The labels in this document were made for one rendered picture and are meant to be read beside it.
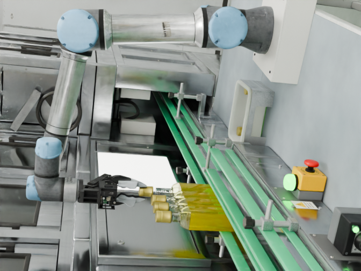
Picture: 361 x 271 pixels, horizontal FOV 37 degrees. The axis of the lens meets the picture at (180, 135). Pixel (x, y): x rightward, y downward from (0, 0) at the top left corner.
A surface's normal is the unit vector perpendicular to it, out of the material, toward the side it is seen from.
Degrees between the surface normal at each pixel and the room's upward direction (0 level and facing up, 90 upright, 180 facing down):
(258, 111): 90
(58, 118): 81
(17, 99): 90
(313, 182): 90
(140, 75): 90
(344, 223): 0
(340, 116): 0
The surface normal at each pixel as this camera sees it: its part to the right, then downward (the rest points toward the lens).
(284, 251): 0.13, -0.95
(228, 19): 0.23, 0.24
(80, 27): -0.04, 0.24
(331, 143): -0.98, -0.07
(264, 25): -0.18, 0.04
